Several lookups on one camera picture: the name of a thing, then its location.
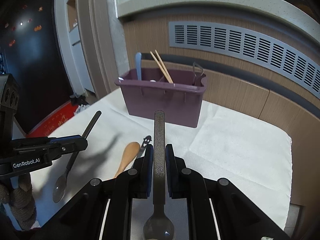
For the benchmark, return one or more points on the smiley handle steel spoon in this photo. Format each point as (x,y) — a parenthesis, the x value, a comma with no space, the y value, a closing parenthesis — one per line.
(143,146)

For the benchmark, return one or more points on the purple plastic utensil caddy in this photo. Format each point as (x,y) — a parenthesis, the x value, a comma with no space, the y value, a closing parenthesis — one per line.
(180,101)

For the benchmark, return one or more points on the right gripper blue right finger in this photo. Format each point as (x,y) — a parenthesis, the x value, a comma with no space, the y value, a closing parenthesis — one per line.
(171,169)

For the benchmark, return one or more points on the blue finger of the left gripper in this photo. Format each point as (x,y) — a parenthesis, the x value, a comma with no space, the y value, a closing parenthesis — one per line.
(63,140)
(56,150)

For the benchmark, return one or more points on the white table cloth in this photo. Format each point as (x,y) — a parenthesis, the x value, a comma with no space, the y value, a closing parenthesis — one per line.
(254,155)

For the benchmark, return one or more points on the black refrigerator door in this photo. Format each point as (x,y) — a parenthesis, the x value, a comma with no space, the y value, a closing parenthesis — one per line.
(32,55)

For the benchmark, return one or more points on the left gloved hand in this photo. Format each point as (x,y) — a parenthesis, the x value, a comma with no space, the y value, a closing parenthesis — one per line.
(20,200)

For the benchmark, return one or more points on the wooden spoon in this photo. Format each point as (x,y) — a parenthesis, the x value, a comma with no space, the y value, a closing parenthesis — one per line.
(129,154)

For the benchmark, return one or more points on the light blue rice spoon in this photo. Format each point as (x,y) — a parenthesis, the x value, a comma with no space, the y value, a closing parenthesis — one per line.
(138,59)

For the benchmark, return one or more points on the wooden chopstick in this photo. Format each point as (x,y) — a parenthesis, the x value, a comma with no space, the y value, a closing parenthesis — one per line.
(163,67)
(153,56)

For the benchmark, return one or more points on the grey ventilation grille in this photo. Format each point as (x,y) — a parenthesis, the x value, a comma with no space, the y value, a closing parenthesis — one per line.
(247,45)

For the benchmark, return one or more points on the black handle steel spoon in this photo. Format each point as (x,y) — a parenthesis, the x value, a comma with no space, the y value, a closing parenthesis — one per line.
(61,183)

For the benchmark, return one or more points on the red door mat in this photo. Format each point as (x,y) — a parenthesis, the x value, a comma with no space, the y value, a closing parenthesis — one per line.
(54,120)

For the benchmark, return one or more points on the black handle brown spoon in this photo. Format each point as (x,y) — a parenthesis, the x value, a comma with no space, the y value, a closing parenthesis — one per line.
(159,226)

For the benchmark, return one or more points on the white kitchen countertop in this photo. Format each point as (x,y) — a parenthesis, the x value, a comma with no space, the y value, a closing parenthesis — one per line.
(279,10)

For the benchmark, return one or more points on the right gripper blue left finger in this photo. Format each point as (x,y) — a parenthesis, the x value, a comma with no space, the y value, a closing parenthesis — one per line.
(147,170)

